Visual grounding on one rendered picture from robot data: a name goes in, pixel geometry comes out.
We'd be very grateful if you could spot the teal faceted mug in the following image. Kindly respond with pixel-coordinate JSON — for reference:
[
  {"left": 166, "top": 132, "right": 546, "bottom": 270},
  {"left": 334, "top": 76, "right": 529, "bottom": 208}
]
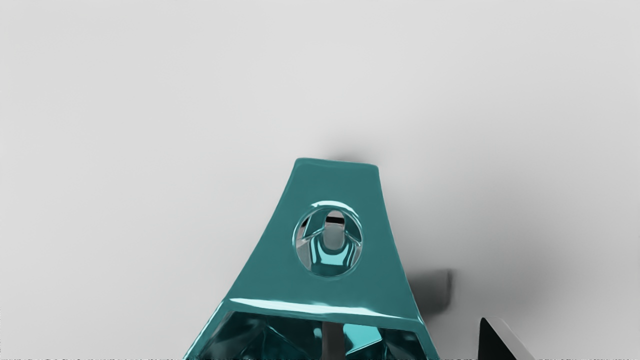
[{"left": 183, "top": 157, "right": 441, "bottom": 360}]

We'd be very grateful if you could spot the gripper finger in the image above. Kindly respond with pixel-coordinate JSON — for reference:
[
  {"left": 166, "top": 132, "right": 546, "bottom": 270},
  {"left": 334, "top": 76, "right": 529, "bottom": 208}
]
[{"left": 478, "top": 317, "right": 536, "bottom": 360}]

